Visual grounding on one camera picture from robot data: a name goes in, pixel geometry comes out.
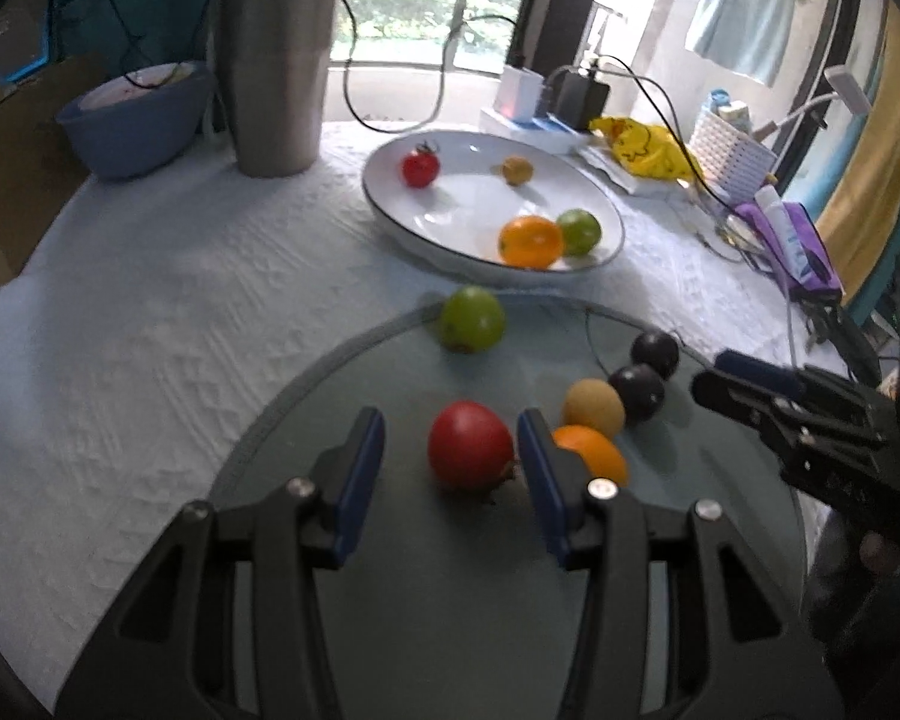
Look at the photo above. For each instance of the black power adapter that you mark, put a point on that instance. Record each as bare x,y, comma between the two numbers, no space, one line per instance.
581,97

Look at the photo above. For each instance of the round glass tray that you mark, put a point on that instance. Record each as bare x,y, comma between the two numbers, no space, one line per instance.
420,367

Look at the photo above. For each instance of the white woven basket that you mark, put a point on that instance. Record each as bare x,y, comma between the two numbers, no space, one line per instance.
731,154

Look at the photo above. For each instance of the purple pouch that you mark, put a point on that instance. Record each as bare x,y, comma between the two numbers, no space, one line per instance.
814,259

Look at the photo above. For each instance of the blue bowl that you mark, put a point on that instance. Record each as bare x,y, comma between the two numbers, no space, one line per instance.
131,131

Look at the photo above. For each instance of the green lime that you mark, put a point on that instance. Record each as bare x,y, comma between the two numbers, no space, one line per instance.
580,231

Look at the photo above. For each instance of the dark purple plum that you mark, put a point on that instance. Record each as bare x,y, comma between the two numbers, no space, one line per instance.
636,392
654,354

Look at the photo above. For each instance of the white tube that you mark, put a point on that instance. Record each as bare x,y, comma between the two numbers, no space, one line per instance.
781,229

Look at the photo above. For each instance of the white desk lamp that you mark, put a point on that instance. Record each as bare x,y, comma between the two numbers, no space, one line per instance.
851,86

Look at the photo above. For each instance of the green apple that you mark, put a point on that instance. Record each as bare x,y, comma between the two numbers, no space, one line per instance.
472,319

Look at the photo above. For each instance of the yellow plastic bag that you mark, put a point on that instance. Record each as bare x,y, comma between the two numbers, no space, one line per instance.
641,146

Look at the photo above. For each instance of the small red tomato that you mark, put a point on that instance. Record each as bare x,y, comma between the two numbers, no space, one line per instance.
421,167

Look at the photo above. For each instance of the stainless steel tumbler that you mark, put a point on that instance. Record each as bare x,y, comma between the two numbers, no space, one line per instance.
277,75

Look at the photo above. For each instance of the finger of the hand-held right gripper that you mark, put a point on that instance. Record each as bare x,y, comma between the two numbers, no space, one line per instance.
757,371
735,401

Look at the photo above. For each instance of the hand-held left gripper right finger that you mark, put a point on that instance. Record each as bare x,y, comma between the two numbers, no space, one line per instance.
536,487

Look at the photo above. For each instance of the person's right hand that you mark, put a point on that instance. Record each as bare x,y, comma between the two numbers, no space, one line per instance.
880,553

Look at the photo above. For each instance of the light blue hanging towel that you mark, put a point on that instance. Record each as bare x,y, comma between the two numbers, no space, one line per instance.
742,15

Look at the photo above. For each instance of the dark window post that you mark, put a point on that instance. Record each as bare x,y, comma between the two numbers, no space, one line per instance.
551,0

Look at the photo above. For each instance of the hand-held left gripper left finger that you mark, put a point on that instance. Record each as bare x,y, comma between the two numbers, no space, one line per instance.
364,480

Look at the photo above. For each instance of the white translucent box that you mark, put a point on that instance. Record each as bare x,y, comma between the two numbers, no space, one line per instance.
521,94

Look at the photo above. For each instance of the large red tomato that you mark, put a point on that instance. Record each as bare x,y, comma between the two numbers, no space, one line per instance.
469,446

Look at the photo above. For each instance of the orange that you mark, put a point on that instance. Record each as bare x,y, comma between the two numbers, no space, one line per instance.
596,454
530,242

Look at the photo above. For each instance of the cardboard box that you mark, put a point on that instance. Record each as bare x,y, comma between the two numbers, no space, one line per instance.
15,180

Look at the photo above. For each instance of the yellow-brown round fruit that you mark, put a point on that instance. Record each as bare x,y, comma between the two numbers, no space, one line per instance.
592,405

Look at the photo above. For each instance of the white oval plate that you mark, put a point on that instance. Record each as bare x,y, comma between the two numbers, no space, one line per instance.
465,210

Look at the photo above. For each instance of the yellow curtain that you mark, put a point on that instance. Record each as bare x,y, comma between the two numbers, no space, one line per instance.
866,187

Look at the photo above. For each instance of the small brown fruit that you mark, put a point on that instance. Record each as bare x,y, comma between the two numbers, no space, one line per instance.
517,171

